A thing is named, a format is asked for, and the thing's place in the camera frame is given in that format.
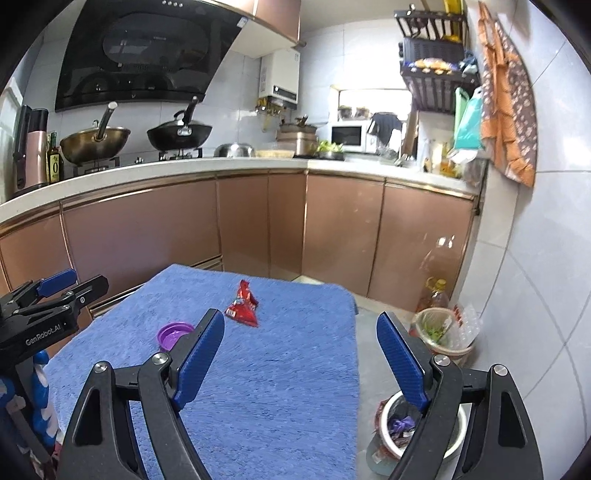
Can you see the dark hanging cloth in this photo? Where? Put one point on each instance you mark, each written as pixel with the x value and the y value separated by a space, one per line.
pixel 385 125

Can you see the white water heater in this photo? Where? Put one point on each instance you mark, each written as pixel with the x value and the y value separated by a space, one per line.
pixel 281 74

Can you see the small olive oil bottle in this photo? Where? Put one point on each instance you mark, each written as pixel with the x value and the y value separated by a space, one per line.
pixel 54 166

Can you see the bowl of greens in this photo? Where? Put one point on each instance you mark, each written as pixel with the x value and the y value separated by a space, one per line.
pixel 331 150

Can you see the black bin liner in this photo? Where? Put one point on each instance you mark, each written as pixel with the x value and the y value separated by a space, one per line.
pixel 398 409

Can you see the large clear cooking oil bottle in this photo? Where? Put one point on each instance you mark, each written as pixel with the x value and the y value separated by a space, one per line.
pixel 434 295

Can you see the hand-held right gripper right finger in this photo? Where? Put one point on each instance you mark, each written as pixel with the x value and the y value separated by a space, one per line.
pixel 401 362

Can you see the steel stock pot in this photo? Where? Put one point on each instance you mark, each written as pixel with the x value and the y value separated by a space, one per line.
pixel 298 138

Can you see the red plastic bag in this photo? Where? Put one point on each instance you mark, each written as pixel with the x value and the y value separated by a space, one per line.
pixel 381 424

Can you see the beige trash bin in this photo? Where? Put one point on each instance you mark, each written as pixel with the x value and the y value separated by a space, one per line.
pixel 461 356

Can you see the yellow liquid bottle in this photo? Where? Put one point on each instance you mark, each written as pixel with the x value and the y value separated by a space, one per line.
pixel 447 161

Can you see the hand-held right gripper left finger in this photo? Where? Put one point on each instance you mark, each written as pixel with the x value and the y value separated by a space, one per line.
pixel 203 355

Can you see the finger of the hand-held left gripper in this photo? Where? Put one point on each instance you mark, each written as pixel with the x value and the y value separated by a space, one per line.
pixel 57 281
pixel 90 288

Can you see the blue terry cloth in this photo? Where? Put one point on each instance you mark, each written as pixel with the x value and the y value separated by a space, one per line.
pixel 277 369

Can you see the pink thermos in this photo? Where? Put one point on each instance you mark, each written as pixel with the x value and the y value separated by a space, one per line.
pixel 38 152

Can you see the brass wok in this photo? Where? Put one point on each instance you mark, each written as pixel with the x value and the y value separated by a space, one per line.
pixel 94 143

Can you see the black wok with lid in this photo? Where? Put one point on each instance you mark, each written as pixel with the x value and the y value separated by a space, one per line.
pixel 180 134

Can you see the black range hood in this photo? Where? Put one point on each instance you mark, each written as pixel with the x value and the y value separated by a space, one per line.
pixel 138 55

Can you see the purple plastic lid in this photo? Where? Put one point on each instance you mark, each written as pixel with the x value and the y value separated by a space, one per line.
pixel 173 333

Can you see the white microwave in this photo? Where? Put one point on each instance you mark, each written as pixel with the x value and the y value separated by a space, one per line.
pixel 351 136

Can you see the green vegetable scraps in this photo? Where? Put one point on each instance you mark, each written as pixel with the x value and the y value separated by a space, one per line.
pixel 433 332

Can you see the red snack wrapper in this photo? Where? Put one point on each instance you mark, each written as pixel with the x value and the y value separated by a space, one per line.
pixel 242 309

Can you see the brown patterned apron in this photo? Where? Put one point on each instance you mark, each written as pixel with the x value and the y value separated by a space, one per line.
pixel 519 115

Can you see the white trash bin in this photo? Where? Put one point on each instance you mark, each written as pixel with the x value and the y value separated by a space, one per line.
pixel 391 399

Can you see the gas stove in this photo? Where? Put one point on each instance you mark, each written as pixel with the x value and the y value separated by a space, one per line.
pixel 138 161

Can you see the shallow tray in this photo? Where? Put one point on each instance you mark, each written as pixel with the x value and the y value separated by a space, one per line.
pixel 275 153

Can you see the brown upper cabinet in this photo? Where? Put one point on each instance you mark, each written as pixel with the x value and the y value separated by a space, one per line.
pixel 277 18

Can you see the black wall rack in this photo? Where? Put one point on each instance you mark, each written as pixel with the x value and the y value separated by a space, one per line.
pixel 438 87

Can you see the brown cabinet door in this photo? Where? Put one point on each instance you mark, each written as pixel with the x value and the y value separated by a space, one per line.
pixel 138 235
pixel 30 258
pixel 344 230
pixel 286 226
pixel 422 240
pixel 242 224

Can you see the tall black appliance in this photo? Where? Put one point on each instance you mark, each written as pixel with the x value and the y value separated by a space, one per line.
pixel 21 147

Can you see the clear plastic egg tray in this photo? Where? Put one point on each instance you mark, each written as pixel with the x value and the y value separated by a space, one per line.
pixel 467 323

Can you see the white kitchen countertop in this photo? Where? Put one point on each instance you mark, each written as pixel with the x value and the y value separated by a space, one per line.
pixel 184 168

